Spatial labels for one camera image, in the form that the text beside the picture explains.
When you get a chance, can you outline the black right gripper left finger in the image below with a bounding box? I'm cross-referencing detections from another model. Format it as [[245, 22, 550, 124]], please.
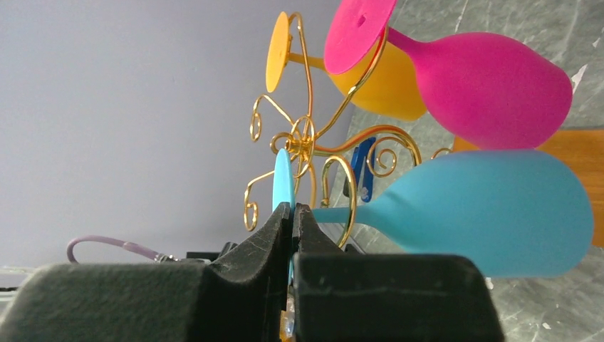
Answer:
[[1, 203, 293, 341]]

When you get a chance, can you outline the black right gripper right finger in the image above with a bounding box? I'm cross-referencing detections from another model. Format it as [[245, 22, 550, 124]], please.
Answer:
[[293, 204, 505, 341]]

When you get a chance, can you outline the light blue wine glass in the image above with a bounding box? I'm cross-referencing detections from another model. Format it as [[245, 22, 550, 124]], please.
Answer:
[[271, 147, 595, 279]]

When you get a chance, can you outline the orange wine glass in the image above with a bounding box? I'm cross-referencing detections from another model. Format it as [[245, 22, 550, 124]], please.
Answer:
[[265, 12, 427, 121]]

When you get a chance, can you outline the blue black clip tool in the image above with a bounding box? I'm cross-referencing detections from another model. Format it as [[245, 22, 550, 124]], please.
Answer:
[[350, 137, 376, 203]]

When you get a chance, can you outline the gold wire wine glass rack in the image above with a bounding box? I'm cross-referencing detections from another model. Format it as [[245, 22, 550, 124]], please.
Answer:
[[243, 11, 604, 249]]

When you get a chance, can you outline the pink wine glass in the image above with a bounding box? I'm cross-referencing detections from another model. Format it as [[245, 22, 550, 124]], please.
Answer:
[[324, 1, 573, 149]]

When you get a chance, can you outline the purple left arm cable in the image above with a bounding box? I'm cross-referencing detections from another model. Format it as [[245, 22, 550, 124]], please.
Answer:
[[66, 234, 178, 264]]

